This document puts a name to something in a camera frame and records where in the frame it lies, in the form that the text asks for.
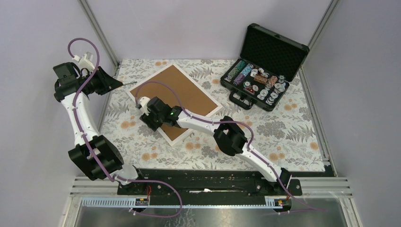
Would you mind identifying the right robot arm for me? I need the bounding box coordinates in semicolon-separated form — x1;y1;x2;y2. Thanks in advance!
136;96;292;195

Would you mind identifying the black poker chip case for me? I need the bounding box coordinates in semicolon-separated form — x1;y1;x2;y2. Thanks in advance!
220;23;310;112

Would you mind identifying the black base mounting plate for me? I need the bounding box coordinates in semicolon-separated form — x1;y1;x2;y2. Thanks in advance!
117;168;287;205

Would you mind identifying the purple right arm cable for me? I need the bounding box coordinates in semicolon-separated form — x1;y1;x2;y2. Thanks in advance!
134;80;328;214

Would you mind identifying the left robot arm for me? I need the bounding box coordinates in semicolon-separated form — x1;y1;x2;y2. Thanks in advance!
53;62;147;194

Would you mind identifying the white picture frame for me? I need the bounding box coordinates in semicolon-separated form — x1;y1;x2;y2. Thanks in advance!
126;63;223;147

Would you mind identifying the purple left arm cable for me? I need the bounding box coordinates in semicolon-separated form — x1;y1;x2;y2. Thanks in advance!
67;38;183;218

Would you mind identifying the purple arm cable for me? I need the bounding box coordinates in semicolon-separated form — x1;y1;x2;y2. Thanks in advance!
67;38;183;218
134;80;328;214

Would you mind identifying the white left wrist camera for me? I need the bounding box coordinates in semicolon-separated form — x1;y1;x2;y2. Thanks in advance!
72;52;95;72

